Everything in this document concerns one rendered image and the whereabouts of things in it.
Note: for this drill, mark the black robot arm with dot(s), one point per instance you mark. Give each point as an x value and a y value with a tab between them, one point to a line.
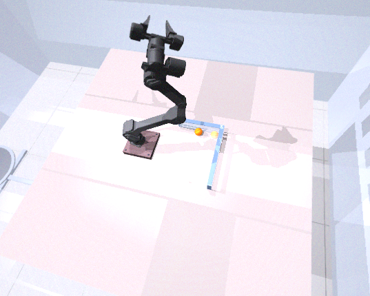
154	77

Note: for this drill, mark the orange ball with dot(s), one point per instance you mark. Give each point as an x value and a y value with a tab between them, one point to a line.
198	131

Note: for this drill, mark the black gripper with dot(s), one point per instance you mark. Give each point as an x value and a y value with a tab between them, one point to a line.
156	41

